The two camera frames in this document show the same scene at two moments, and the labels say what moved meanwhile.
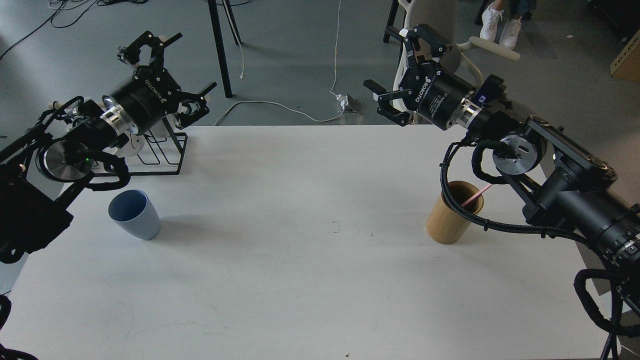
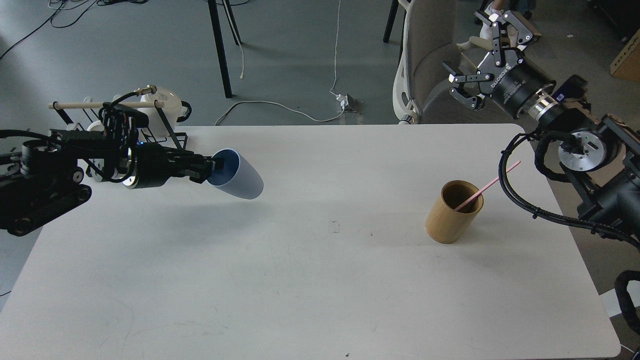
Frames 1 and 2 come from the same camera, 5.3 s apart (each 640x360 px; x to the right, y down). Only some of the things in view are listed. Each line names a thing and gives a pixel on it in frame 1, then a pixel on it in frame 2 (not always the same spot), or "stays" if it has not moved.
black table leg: [215, 16] stays
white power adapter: [343, 99] stays
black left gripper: [142, 99] -> [152, 165]
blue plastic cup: [133, 210] -> [236, 175]
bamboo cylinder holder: [444, 225] stays
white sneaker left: [490, 19] stays
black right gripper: [434, 93] -> [510, 84]
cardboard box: [627, 66] stays
